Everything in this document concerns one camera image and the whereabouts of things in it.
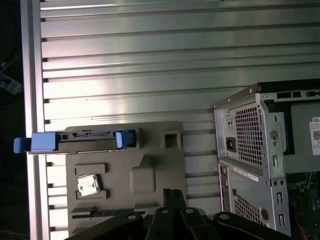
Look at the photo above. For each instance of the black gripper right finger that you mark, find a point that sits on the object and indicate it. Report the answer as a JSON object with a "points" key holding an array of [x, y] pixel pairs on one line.
{"points": [[192, 222]]}

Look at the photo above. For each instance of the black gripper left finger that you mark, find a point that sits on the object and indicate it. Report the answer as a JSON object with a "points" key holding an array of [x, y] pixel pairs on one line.
{"points": [[160, 222]]}

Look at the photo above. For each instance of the hard disk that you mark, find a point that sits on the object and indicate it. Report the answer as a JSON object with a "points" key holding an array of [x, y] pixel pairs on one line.
{"points": [[41, 142]]}

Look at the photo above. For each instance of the RAM stick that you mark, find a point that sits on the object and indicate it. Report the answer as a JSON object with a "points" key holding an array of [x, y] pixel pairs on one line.
{"points": [[117, 213]]}

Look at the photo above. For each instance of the grey parts rack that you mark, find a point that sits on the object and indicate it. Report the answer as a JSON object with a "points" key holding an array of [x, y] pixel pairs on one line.
{"points": [[120, 170]]}

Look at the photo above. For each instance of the silver CPU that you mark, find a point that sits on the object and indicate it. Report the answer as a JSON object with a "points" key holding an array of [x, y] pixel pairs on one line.
{"points": [[87, 185]]}

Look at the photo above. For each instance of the black open PC case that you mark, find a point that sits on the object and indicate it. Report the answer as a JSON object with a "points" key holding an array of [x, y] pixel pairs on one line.
{"points": [[265, 120]]}

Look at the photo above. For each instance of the grey power supply unit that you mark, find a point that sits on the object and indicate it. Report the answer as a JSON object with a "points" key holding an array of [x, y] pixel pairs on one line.
{"points": [[305, 155]]}

